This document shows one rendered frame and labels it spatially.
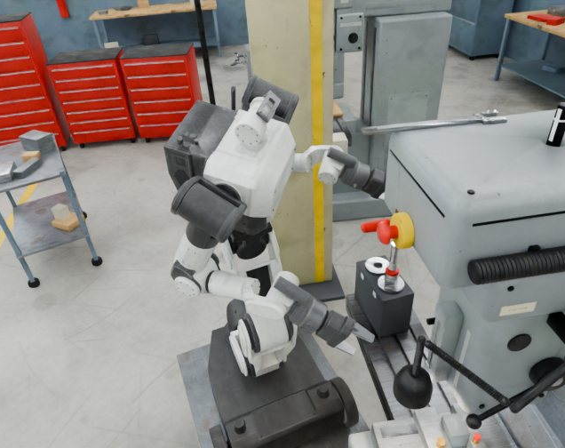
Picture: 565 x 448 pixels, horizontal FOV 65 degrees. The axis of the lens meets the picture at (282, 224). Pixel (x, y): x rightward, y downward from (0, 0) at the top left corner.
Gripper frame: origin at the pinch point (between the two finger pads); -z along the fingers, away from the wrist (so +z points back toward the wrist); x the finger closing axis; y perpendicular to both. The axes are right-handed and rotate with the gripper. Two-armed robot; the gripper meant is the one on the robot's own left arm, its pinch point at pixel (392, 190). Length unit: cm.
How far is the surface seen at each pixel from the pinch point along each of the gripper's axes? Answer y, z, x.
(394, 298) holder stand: -30.7, -14.0, -14.1
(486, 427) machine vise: -65, -39, 1
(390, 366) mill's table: -50, -22, -25
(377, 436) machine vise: -75, -12, -8
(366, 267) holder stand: -19.2, -5.3, -22.5
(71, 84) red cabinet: 209, 253, -311
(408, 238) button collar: -54, 22, 58
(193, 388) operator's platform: -67, 32, -109
